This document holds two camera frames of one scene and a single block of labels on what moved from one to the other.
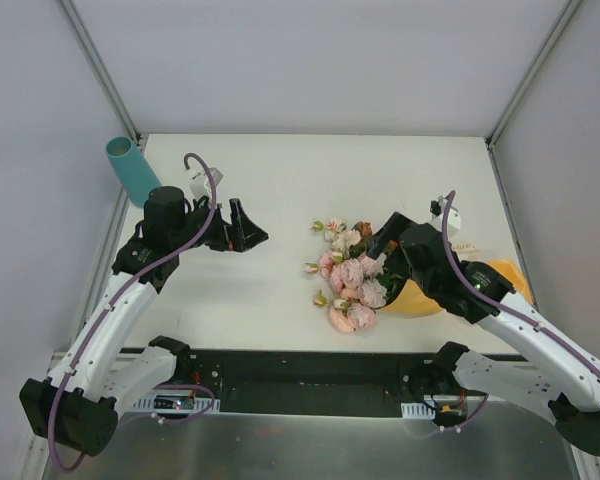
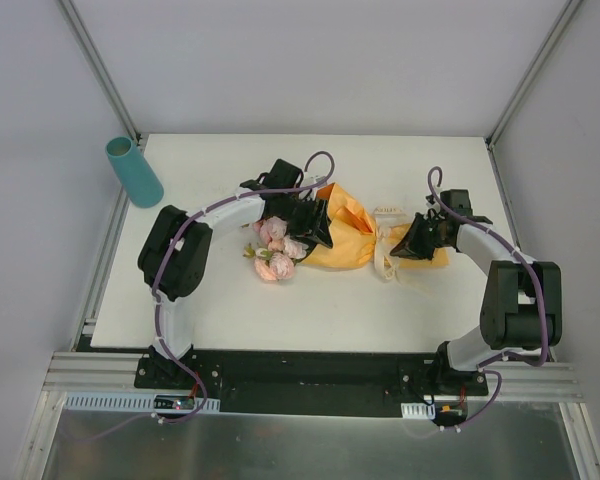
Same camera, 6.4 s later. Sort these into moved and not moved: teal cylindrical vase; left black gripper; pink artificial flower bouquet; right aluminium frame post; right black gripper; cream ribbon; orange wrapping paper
Moved: right black gripper; cream ribbon; left black gripper; orange wrapping paper; pink artificial flower bouquet
Not moved: teal cylindrical vase; right aluminium frame post
